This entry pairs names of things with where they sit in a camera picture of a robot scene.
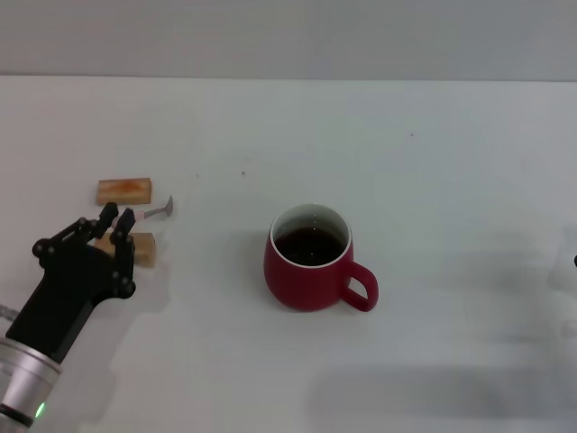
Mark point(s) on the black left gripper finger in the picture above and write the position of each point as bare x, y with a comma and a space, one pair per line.
67, 236
124, 266

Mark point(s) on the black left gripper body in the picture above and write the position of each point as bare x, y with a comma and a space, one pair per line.
67, 293

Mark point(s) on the red ceramic cup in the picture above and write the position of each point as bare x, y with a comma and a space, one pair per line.
297, 288

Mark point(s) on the plain wooden block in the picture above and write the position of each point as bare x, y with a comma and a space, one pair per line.
144, 248

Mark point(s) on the wooden block with orange stain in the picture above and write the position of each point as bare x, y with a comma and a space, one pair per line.
126, 191

